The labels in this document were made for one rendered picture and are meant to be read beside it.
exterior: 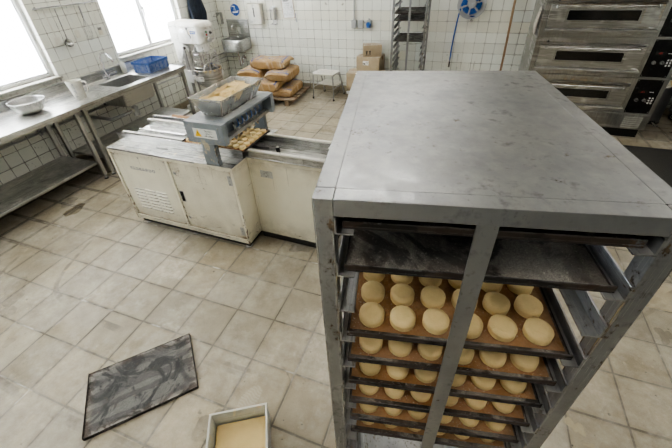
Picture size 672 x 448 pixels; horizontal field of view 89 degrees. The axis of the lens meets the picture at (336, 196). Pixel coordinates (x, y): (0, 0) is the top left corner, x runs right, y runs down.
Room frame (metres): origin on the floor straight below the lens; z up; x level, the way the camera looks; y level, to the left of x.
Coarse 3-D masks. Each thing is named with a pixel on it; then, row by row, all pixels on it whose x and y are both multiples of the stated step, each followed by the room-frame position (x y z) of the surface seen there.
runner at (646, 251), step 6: (648, 240) 0.33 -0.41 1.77; (654, 240) 0.32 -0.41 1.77; (660, 240) 0.31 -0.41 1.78; (666, 240) 0.31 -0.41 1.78; (648, 246) 0.32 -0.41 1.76; (654, 246) 0.32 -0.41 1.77; (660, 246) 0.31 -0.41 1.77; (630, 252) 0.32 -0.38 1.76; (636, 252) 0.31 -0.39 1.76; (642, 252) 0.31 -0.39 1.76; (648, 252) 0.31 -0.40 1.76; (654, 252) 0.31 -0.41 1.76
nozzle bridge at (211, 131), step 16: (256, 96) 2.79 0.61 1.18; (272, 96) 2.87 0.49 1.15; (240, 112) 2.44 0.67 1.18; (192, 128) 2.31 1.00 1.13; (208, 128) 2.25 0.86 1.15; (224, 128) 2.24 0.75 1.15; (240, 128) 2.46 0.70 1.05; (208, 144) 2.27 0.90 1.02; (224, 144) 2.22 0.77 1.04; (208, 160) 2.29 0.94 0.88
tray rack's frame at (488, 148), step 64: (384, 128) 0.61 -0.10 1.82; (448, 128) 0.59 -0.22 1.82; (512, 128) 0.58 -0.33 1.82; (576, 128) 0.57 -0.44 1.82; (320, 192) 0.40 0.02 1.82; (384, 192) 0.39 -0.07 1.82; (448, 192) 0.39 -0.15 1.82; (512, 192) 0.38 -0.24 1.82; (576, 192) 0.37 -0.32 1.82; (640, 192) 0.36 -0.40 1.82; (320, 256) 0.39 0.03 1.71; (640, 256) 0.33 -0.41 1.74; (448, 384) 0.35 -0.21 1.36; (576, 384) 0.31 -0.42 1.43
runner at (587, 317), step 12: (564, 300) 0.38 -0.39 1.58; (576, 300) 0.38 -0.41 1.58; (588, 300) 0.36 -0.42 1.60; (576, 312) 0.35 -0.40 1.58; (588, 312) 0.35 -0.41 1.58; (576, 324) 0.33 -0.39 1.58; (588, 324) 0.33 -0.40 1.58; (600, 324) 0.32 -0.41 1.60; (588, 336) 0.31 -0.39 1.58; (600, 336) 0.31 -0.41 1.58
